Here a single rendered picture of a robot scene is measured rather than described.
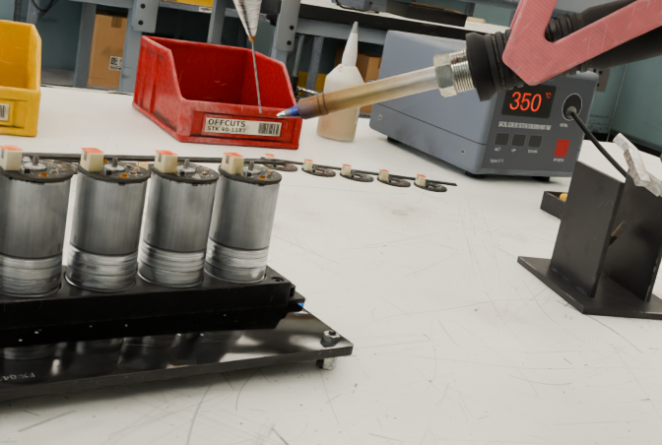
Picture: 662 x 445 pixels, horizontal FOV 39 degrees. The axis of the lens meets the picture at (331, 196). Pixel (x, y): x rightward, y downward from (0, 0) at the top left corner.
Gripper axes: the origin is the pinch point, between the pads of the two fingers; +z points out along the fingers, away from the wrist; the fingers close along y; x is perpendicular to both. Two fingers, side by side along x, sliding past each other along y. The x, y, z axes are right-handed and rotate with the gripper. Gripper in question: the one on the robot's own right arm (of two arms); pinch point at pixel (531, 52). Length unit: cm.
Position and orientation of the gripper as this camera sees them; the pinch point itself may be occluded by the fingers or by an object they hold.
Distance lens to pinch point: 33.7
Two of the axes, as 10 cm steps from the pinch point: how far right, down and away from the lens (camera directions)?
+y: -1.6, 2.2, -9.6
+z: -6.4, 7.2, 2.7
